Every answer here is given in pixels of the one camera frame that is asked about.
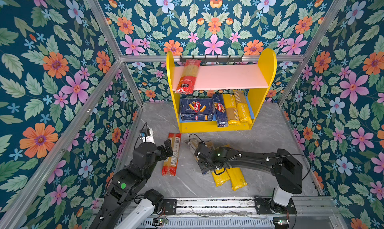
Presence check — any clear blue spaghetti bag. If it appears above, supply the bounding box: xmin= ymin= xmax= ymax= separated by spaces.
xmin=186 ymin=139 xmax=211 ymax=175

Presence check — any blue Barilla pasta box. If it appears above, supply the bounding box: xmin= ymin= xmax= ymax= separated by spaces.
xmin=179 ymin=98 xmax=214 ymax=122

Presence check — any dark blue Barilla spaghetti bag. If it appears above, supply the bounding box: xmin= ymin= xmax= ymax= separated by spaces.
xmin=213 ymin=94 xmax=229 ymax=128

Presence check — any yellow Pastatime spaghetti bag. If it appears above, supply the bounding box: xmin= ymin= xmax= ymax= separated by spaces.
xmin=234 ymin=90 xmax=252 ymax=124

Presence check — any red spaghetti bag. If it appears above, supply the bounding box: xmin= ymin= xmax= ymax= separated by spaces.
xmin=161 ymin=132 xmax=183 ymax=177
xmin=175 ymin=59 xmax=202 ymax=95

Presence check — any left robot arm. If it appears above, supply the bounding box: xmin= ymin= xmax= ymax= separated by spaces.
xmin=90 ymin=139 xmax=173 ymax=229

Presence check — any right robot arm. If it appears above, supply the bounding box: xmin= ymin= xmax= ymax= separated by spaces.
xmin=194 ymin=142 xmax=303 ymax=207

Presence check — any yellow shelf unit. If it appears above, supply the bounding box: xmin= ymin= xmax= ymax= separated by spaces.
xmin=166 ymin=49 xmax=277 ymax=134

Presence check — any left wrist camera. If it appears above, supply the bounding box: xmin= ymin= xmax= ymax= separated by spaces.
xmin=139 ymin=123 xmax=155 ymax=144

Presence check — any black hook rail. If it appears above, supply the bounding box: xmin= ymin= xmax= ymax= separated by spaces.
xmin=178 ymin=55 xmax=243 ymax=63

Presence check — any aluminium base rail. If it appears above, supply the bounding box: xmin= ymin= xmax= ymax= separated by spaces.
xmin=163 ymin=196 xmax=341 ymax=217

